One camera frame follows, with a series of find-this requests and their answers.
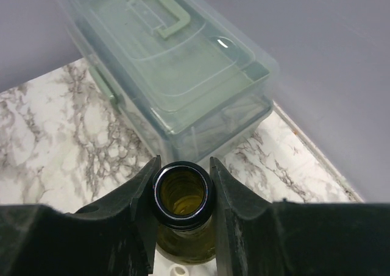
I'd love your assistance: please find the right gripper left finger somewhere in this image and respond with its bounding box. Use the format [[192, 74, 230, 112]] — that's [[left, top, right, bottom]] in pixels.
[[1, 157, 161, 275]]

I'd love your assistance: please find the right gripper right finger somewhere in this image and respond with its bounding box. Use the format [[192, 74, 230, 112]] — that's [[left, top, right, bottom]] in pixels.
[[210, 158, 389, 275]]

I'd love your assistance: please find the dark green brown-label wine bottle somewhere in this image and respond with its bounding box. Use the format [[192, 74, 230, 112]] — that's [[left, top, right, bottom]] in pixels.
[[152, 161, 216, 265]]

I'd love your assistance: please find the white plastic pipe fitting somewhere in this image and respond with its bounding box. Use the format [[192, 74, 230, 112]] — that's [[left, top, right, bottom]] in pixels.
[[169, 264, 190, 276]]

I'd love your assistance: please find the green plastic toolbox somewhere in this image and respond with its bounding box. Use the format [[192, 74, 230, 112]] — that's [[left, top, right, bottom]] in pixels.
[[57, 0, 278, 163]]

